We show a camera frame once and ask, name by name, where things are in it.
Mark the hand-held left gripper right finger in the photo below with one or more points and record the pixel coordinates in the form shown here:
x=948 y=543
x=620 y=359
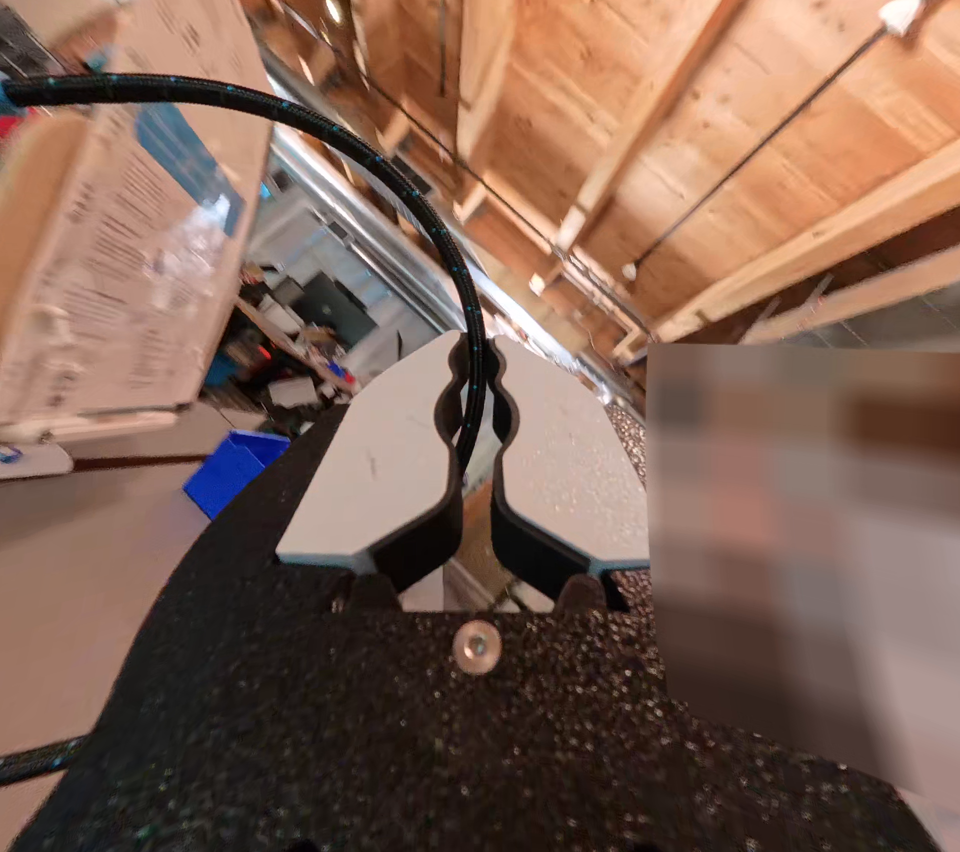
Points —
x=577 y=469

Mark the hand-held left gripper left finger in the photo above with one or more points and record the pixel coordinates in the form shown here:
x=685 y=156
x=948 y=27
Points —
x=375 y=462

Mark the cluttered long workbench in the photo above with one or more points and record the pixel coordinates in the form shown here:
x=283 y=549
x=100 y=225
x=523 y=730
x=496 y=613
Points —
x=300 y=342

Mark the blue plastic bin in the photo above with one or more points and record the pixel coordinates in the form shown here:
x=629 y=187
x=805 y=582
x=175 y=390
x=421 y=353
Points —
x=225 y=477

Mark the white printed cardboard box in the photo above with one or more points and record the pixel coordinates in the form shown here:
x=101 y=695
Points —
x=150 y=191

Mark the white ceiling lamp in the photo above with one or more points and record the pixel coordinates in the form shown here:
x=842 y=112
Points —
x=902 y=13

